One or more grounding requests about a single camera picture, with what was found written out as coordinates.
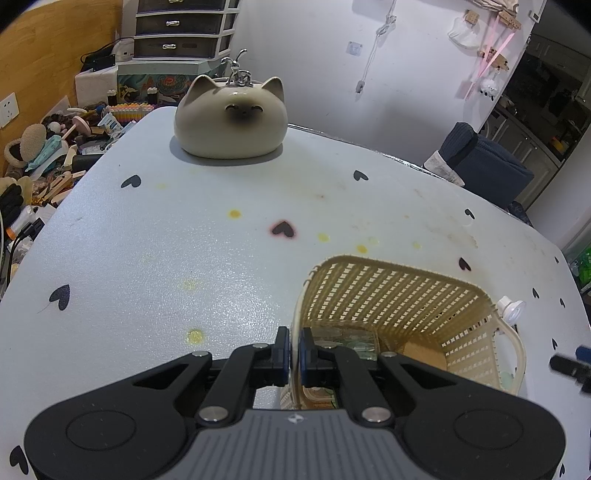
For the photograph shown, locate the silver metal ornament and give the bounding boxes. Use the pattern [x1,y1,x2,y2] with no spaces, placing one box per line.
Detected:
[221,48,253,88]

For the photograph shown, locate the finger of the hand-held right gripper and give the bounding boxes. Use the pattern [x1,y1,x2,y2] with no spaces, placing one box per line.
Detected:
[549,346,591,394]

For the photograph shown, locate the patterned storage box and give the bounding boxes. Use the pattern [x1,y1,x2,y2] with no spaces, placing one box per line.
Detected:
[115,60,227,110]

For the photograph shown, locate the wooden animal hook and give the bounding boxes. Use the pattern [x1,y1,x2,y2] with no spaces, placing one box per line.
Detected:
[477,46,509,73]

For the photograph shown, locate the pink ribbon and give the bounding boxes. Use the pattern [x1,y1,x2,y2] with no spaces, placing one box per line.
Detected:
[464,23,518,100]

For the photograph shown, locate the black device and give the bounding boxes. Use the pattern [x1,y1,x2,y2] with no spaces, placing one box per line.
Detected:
[82,52,116,73]

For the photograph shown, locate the blue chair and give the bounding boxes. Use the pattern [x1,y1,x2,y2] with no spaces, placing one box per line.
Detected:
[436,122,535,209]

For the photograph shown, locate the white box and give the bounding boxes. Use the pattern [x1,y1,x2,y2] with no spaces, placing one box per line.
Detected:
[75,68,121,110]

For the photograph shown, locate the wooden sign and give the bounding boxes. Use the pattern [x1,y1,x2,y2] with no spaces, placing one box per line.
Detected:
[496,9,523,31]

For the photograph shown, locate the white wall socket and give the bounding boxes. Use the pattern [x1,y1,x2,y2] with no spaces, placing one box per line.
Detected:
[0,92,20,128]

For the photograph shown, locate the white hanging bag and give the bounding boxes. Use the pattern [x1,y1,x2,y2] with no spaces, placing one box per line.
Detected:
[446,16,484,49]

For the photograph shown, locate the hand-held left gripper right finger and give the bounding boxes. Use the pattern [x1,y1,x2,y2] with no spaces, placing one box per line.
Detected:
[298,328,462,426]

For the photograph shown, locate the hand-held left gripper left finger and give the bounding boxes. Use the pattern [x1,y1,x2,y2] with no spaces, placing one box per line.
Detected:
[131,327,291,425]

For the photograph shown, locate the pile of clutter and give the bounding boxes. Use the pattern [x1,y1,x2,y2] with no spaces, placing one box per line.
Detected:
[0,102,155,243]

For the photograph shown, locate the white hanging cord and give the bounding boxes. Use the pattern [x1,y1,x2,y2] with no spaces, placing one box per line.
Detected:
[355,0,399,94]

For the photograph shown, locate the green plastic bag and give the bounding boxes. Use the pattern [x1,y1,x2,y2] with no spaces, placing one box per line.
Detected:
[570,244,591,285]

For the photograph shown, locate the cat-shaped ceramic jar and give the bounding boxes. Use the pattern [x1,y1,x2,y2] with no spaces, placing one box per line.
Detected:
[174,74,290,160]

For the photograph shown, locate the cream woven plastic basket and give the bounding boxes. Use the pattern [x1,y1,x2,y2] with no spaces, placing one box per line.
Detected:
[281,255,527,411]

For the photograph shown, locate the washing machine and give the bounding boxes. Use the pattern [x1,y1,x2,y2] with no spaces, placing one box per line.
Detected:
[480,108,509,144]

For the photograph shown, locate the lower kitchen cabinets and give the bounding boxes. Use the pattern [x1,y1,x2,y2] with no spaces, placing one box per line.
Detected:
[496,108,567,209]

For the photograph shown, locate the plastic drawer unit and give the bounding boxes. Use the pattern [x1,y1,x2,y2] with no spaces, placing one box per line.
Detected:
[134,0,241,61]

